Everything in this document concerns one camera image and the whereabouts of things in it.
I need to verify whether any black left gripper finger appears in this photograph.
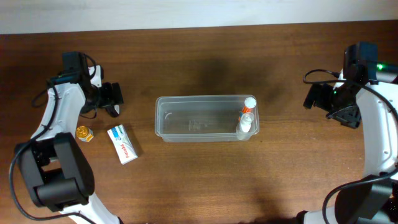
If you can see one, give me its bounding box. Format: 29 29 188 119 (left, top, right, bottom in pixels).
111 83 124 105
105 105 120 118

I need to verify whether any small jar with gold lid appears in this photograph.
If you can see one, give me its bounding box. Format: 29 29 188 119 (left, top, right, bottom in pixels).
75 126 94 142

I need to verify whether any orange tube with white cap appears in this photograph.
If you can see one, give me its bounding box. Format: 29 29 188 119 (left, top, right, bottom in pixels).
238 96 257 120

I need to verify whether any white bottle with pink label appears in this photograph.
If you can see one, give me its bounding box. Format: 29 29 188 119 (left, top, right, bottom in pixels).
236 112 254 141

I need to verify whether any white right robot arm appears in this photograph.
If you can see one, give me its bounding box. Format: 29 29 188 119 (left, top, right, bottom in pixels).
295 42 397 223

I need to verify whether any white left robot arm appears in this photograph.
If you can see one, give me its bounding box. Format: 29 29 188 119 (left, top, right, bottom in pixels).
8 72 122 223

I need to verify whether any clear plastic container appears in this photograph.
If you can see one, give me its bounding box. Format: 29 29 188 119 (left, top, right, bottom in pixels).
155 95 260 142

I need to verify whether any white toothpaste box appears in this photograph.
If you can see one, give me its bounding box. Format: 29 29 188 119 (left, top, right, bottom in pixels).
107 124 138 165

